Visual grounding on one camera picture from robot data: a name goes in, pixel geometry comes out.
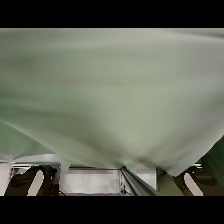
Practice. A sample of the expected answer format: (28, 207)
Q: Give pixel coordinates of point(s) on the pale green garment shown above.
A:
(110, 93)

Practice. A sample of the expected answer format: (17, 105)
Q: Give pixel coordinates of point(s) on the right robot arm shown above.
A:
(200, 183)

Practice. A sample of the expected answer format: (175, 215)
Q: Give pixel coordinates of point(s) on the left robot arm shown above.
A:
(23, 181)

